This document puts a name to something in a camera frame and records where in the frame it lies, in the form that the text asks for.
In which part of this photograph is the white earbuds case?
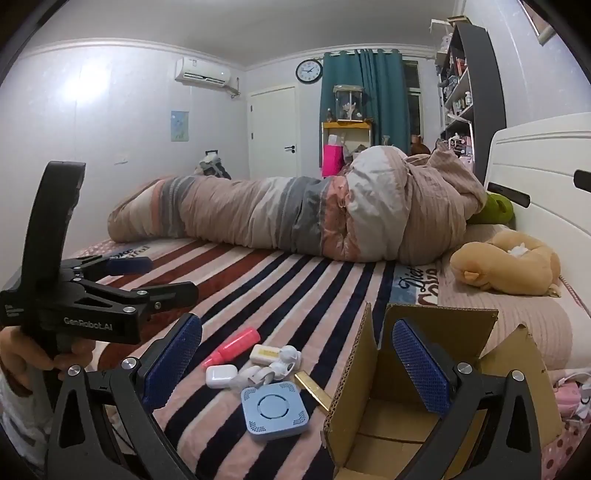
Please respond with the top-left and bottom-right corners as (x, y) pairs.
(205, 364), (238, 390)

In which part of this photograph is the pink highlighter marker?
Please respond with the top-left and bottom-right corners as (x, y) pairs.
(201, 328), (260, 370)

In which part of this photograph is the white box yellow label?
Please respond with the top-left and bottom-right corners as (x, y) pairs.
(249, 344), (280, 366)

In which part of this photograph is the light blue square device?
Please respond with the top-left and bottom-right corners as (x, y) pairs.
(240, 381), (310, 442)

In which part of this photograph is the gold rectangular bar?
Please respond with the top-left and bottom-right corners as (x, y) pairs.
(294, 371), (332, 414)

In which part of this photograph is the person's left hand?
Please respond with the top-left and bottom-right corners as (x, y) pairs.
(1, 327), (96, 397)

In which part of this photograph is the cardboard box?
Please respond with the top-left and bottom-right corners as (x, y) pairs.
(322, 304), (563, 479)

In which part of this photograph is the pink ribbed pillow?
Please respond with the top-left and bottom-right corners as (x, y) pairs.
(437, 252), (590, 371)

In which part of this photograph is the striped bed blanket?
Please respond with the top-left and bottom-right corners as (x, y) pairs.
(59, 237), (445, 480)

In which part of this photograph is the grey white bag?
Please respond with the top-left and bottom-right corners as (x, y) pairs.
(194, 150), (231, 180)

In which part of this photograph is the tan plush toy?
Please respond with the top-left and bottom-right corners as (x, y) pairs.
(450, 230), (561, 297)

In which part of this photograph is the green plush toy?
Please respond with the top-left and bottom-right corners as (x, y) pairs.
(468, 193), (515, 225)

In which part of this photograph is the white air conditioner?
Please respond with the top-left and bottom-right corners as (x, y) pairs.
(174, 57), (231, 88)

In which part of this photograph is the pink gift bag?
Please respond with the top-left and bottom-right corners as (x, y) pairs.
(322, 144), (344, 178)

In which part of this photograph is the rolled striped duvet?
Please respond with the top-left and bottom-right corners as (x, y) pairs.
(107, 144), (487, 265)

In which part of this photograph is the yellow cabinet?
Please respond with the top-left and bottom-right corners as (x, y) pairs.
(321, 121), (373, 172)

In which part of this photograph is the white bed headboard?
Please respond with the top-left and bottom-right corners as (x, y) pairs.
(484, 111), (591, 319)

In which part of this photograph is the glass display case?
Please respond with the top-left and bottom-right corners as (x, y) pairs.
(332, 85), (365, 122)

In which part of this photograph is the dark bookshelf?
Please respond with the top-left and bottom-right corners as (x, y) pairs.
(440, 22), (507, 181)

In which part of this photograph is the teal curtain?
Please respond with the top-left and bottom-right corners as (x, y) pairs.
(318, 49), (411, 153)

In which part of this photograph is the blue wall poster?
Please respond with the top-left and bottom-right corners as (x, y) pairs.
(170, 111), (189, 142)

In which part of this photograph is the round wall clock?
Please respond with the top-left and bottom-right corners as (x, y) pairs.
(295, 59), (322, 84)

